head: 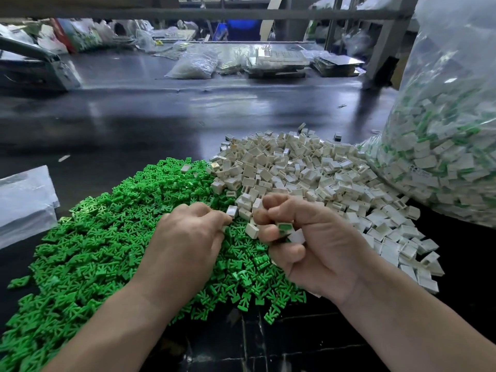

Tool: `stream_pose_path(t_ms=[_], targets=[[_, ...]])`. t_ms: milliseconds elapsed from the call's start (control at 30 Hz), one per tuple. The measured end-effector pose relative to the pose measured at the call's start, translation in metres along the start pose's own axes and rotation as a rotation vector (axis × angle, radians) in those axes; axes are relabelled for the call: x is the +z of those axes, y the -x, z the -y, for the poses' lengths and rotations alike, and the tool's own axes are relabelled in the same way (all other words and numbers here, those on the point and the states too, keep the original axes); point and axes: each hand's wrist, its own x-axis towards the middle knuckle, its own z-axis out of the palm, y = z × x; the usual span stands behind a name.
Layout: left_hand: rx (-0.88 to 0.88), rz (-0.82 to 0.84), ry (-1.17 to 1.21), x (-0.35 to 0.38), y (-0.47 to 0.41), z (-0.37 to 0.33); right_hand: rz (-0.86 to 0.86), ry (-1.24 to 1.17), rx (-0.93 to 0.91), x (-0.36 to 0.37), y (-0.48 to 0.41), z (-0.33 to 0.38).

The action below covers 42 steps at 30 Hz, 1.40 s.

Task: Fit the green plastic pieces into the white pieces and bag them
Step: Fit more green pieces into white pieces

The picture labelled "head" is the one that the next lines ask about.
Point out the person's right hand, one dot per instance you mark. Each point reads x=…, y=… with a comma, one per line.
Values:
x=329, y=244

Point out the person's left hand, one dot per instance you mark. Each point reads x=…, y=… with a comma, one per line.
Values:
x=182, y=255

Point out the small white plastic part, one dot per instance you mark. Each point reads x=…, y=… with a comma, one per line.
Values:
x=297, y=237

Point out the green and white assembled part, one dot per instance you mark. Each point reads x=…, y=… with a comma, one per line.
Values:
x=286, y=228

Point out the pile of white plastic caps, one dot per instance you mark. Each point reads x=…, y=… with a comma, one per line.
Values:
x=333, y=170

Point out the pile of green plastic clips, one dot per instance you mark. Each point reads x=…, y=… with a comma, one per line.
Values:
x=85, y=244

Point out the clear plastic bag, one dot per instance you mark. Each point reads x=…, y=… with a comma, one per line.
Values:
x=453, y=143

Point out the person's right forearm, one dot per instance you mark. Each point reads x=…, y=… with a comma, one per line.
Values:
x=426, y=333

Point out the person's left forearm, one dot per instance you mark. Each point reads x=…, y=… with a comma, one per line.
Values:
x=97, y=341

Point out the small green plastic part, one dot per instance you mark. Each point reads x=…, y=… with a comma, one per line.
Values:
x=18, y=281

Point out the small clear bag of parts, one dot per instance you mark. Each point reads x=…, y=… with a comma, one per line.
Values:
x=192, y=65

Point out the stack of clear flat bags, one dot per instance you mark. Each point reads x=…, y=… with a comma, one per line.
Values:
x=27, y=207

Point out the dark flat tray stack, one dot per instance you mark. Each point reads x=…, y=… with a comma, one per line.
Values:
x=339, y=64

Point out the blue crate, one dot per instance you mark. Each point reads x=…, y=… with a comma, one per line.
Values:
x=242, y=30

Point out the grey heat sealer machine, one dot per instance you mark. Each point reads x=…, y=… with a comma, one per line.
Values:
x=39, y=69

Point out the grey metal horizontal bar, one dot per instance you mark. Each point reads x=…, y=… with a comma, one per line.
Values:
x=232, y=13

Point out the grey metal slanted post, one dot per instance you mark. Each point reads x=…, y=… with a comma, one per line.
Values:
x=390, y=36

